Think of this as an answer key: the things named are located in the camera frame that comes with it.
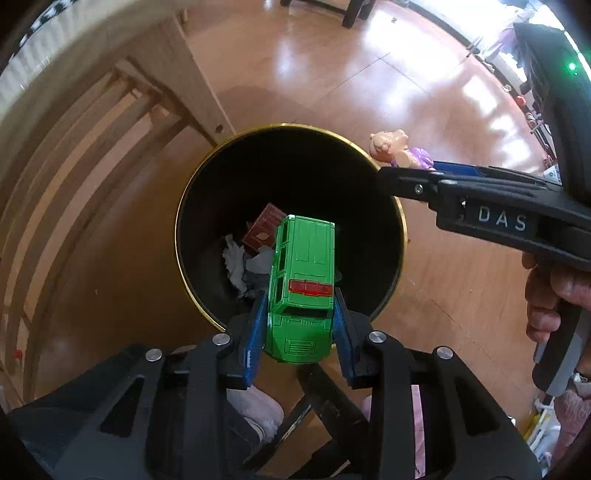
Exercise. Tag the dark stool leg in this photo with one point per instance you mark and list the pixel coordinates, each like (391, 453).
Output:
(332, 415)

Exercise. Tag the pink fluffy cloth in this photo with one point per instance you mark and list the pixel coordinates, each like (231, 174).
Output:
(572, 415)

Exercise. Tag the yellow white bag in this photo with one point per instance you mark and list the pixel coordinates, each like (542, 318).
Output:
(542, 429)

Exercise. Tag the black bin with gold rim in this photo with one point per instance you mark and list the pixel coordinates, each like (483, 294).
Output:
(295, 175)

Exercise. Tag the pink doll toy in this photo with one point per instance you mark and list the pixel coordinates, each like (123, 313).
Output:
(395, 147)

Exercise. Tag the green toy car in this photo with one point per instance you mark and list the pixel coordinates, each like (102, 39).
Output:
(302, 277)

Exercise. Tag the white tissue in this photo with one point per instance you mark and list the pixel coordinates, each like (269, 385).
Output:
(238, 263)

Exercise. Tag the person's right hand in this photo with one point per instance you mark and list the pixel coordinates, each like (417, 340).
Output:
(545, 304)

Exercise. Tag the pink trouser leg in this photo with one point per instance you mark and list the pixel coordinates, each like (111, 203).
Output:
(418, 429)

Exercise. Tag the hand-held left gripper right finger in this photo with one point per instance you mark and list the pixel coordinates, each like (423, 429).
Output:
(345, 344)

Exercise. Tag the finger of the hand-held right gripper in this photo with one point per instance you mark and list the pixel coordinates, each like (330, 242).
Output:
(406, 182)
(466, 170)

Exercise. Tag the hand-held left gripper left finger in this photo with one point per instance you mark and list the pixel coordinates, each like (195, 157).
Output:
(251, 344)

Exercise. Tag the pink white shoe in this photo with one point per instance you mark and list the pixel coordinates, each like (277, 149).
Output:
(256, 410)

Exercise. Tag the dark red box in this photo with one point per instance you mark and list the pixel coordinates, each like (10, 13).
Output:
(263, 226)

